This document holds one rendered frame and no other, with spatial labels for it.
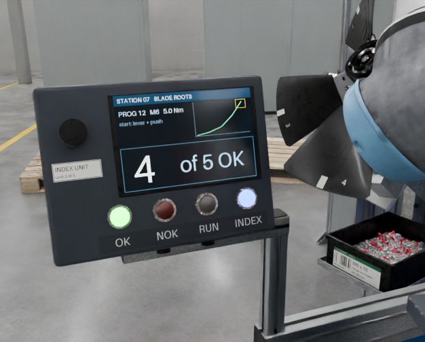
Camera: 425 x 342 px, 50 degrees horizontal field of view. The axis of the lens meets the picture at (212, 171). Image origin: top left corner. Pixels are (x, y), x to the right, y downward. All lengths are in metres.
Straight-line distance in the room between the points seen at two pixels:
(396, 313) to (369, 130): 0.50
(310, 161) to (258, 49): 5.50
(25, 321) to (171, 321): 0.68
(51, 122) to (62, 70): 7.98
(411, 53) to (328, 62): 6.38
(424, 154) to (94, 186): 0.32
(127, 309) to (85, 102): 1.89
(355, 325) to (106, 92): 0.56
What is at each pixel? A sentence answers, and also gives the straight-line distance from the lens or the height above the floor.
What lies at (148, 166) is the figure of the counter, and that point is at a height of 1.17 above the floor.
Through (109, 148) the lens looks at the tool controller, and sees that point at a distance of 0.50.
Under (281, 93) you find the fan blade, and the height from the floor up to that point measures 1.10.
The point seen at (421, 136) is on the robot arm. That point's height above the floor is 1.22.
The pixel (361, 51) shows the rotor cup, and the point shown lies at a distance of 1.29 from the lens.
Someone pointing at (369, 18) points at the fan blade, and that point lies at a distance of 1.42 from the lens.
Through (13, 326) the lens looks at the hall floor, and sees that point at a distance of 2.38.
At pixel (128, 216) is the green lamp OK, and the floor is 1.12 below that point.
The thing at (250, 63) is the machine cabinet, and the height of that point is 0.74.
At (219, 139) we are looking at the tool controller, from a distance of 0.53.
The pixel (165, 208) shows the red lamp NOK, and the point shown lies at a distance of 0.51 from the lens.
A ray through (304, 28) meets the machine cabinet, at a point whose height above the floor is 1.20.
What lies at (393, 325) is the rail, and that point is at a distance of 0.88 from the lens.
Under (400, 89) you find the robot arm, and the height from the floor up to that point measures 1.26.
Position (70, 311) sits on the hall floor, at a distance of 2.39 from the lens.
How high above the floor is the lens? 1.32
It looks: 18 degrees down
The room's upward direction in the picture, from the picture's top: 1 degrees counter-clockwise
